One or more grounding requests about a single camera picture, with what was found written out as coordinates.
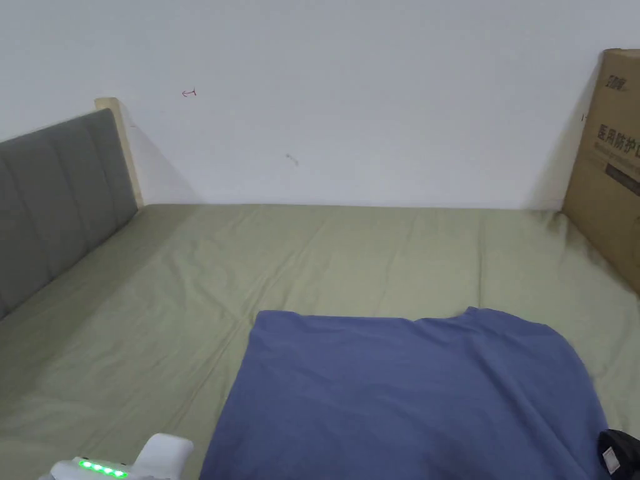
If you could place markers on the grey padded headboard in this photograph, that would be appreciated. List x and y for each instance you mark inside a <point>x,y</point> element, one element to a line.
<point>60,200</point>

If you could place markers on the brown cardboard carton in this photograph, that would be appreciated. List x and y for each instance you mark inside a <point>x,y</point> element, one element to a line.
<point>612,165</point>

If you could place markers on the dark blue shirt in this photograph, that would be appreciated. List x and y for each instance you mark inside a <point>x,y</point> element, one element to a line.
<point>400,400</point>

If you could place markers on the bed with pale green sheet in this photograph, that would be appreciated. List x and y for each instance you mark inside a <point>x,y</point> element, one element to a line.
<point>150,300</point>

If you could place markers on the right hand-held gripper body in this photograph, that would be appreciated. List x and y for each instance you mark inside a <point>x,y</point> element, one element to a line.
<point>620,455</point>

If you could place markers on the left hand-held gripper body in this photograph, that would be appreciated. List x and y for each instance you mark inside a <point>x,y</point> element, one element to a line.
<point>160,452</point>

